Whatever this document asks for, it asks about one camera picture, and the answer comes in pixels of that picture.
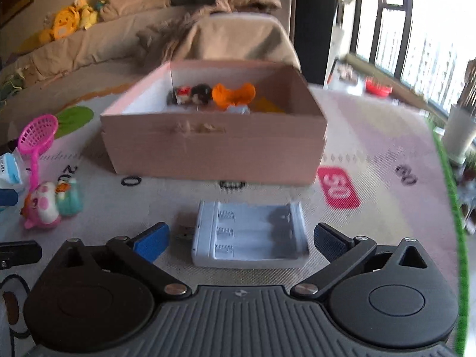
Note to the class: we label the orange pumpkin toy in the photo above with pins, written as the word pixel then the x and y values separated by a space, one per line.
pixel 232 95

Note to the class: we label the green and beige plush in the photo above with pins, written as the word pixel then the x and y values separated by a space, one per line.
pixel 11 81

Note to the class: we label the black window frame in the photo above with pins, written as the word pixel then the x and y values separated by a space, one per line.
pixel 407 26

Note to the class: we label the beige bed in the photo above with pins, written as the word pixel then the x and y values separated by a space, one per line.
pixel 93 52

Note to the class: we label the dark green toy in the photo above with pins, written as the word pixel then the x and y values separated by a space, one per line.
pixel 202 95

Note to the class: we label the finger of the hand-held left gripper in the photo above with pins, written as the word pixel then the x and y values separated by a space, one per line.
pixel 20 253

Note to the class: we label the pink pig toy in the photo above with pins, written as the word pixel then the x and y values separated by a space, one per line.
pixel 41 204

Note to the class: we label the pink cardboard box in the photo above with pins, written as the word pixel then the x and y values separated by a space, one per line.
pixel 223 148

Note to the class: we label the yellow building block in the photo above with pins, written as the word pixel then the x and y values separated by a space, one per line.
pixel 267 106

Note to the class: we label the yellow duck plush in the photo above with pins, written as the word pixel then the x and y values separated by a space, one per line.
pixel 86 13

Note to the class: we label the printed play mat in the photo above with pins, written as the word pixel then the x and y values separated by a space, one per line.
pixel 372 230

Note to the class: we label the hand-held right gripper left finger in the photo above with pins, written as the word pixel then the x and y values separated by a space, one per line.
pixel 152 241

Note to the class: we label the blue and white packet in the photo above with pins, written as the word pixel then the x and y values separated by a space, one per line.
pixel 9 171

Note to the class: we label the white battery charger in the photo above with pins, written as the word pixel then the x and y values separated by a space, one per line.
pixel 241 238

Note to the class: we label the orange duck backpack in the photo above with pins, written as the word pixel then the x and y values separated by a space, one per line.
pixel 63 24

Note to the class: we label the white plant pot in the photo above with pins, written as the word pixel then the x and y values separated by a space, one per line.
pixel 459 134

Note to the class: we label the red bowl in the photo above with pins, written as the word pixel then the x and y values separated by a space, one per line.
pixel 378 86

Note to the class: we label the pink toy net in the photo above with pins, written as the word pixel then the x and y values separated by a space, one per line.
pixel 39 130

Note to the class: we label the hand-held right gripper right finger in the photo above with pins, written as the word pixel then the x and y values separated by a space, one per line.
pixel 329 241

